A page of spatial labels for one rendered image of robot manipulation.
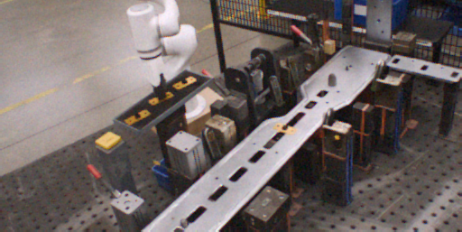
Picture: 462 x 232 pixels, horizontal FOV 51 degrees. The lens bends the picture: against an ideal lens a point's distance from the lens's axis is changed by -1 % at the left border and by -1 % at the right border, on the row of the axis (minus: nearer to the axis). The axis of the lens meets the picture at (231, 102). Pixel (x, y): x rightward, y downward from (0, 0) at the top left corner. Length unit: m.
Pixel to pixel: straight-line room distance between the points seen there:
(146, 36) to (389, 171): 1.09
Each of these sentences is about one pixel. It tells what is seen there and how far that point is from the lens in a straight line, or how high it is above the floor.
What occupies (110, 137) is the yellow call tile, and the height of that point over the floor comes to 1.16.
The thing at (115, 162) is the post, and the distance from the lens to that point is 1.61.
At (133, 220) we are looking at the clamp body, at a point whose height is 1.02.
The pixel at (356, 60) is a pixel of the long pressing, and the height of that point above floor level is 1.00.
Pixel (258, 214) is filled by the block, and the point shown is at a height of 1.03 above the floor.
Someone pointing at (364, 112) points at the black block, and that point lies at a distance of 1.87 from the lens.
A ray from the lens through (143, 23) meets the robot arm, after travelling 1.56.
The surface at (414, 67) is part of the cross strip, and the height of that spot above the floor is 1.00.
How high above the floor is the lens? 2.07
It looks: 34 degrees down
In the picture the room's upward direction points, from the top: 8 degrees counter-clockwise
